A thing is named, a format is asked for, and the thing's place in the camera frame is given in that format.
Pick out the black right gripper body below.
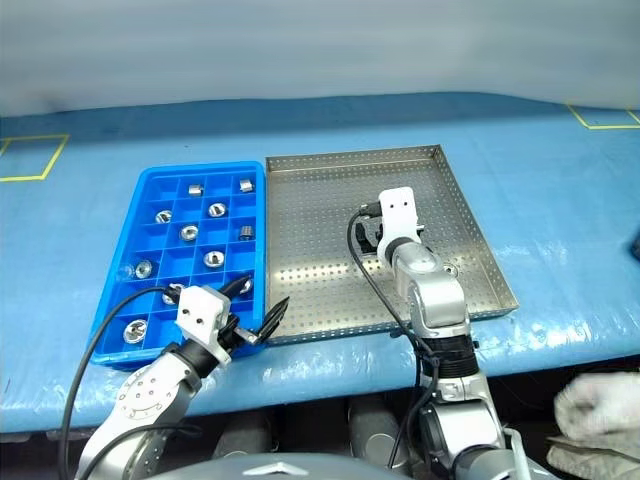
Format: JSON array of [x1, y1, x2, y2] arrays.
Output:
[[353, 218, 386, 257]]

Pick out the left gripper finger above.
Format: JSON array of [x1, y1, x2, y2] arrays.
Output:
[[253, 294, 292, 346], [218, 272, 254, 302]]

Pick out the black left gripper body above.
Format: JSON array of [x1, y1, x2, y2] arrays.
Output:
[[219, 313, 257, 352]]

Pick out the blue compartment tray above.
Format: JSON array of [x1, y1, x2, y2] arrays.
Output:
[[91, 160, 268, 371]]

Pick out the white gloved hand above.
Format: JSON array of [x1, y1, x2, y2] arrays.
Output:
[[553, 371, 640, 437]]

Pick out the perforated metal tray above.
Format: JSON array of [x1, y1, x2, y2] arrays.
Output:
[[263, 143, 520, 346]]

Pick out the dark grey rounded shape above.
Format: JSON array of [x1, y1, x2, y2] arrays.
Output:
[[347, 397, 401, 456], [212, 414, 274, 459]]

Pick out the grey robot chest shell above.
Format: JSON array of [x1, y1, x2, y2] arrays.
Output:
[[149, 452, 416, 480]]

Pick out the blue plastic table cover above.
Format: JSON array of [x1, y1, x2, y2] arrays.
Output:
[[0, 92, 640, 431]]

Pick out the white cloth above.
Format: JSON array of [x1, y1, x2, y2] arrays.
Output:
[[546, 433, 640, 471]]

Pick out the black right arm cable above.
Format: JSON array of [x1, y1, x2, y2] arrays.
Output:
[[346, 201, 441, 471]]

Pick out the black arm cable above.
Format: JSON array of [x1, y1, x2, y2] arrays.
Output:
[[55, 284, 189, 480], [346, 201, 441, 471]]

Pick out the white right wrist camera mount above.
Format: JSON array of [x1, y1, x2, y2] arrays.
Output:
[[377, 185, 420, 261]]

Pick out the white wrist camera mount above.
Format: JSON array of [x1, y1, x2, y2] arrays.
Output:
[[377, 185, 420, 261], [174, 285, 234, 364]]

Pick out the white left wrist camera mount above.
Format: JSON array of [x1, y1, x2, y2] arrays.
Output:
[[174, 285, 234, 364]]

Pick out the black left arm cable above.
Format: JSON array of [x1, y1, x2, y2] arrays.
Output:
[[55, 284, 189, 480]]

